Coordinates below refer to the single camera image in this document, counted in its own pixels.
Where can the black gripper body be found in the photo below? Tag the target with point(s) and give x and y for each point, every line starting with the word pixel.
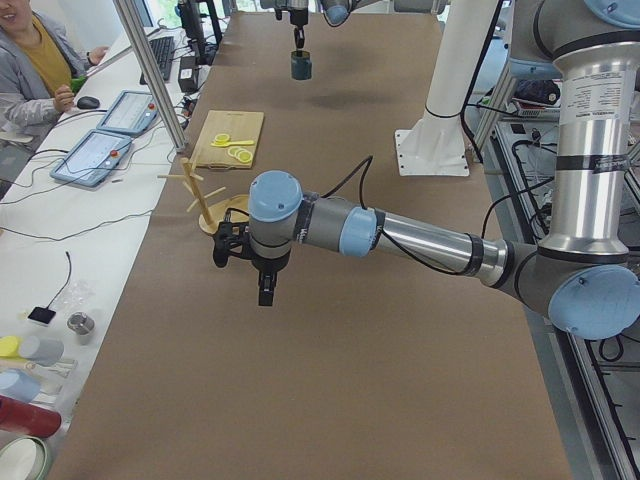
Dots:
pixel 290 10
pixel 267 264

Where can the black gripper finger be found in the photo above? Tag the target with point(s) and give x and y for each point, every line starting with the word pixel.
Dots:
pixel 266 295
pixel 299 38

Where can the dark blue mug yellow inside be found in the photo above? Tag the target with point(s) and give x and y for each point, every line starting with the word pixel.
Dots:
pixel 301 65

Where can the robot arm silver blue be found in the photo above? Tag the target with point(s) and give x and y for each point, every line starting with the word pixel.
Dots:
pixel 335 13
pixel 576 275

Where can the small steel cup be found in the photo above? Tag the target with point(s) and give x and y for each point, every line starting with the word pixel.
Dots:
pixel 82 326

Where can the grey cup lying down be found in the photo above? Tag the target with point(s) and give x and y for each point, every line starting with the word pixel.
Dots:
pixel 42 351

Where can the yellow cup lying down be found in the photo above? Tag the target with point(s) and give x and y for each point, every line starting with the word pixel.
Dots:
pixel 9 346

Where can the black monitor stand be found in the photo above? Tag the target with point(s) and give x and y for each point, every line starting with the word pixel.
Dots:
pixel 191 21

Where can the black power adapter box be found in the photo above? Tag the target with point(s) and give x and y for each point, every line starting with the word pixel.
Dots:
pixel 188 77

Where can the yellow toy knife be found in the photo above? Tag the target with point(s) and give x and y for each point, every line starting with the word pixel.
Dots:
pixel 232 143

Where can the wooden cutting board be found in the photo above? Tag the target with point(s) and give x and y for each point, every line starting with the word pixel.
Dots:
pixel 240 125

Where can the yellow lemon slice toy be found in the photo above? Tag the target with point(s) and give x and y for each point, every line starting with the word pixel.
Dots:
pixel 221 139

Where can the black keyboard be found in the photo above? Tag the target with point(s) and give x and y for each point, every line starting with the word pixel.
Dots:
pixel 163 49

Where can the far teach pendant tablet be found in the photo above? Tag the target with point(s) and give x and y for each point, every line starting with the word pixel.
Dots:
pixel 131 114

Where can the teach pendant tablet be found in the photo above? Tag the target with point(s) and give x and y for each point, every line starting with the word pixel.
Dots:
pixel 131 114
pixel 92 159

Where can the near teach pendant tablet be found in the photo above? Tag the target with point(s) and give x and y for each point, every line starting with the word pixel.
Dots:
pixel 92 159

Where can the small black square pad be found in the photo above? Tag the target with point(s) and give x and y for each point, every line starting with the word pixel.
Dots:
pixel 42 315

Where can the black computer mouse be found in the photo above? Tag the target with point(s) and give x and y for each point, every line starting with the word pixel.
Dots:
pixel 88 103

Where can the person in grey jacket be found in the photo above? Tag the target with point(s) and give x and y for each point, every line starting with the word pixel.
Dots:
pixel 38 65

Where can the red thermos bottle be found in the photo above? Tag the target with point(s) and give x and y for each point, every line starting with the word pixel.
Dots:
pixel 23 418

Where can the white green bowl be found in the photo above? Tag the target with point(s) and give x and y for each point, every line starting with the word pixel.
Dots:
pixel 26 458

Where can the aluminium frame post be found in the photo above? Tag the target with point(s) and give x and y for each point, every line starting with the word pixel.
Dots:
pixel 132 25

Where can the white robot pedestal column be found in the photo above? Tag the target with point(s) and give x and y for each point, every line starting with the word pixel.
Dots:
pixel 435 145

